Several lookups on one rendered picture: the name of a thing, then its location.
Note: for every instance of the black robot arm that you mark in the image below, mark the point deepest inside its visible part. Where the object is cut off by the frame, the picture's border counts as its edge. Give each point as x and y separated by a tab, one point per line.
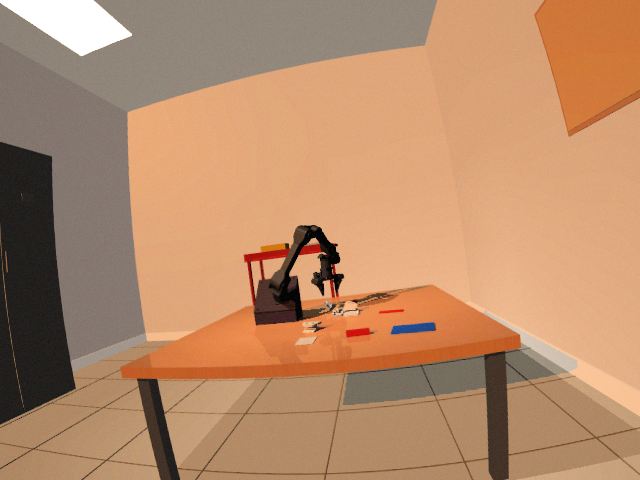
302	235

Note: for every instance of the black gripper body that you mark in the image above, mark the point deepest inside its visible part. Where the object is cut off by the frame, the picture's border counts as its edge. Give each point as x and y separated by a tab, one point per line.
326	273

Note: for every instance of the blue flat rectangular plate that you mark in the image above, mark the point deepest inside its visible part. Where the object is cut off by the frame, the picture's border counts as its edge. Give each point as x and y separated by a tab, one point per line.
414	328

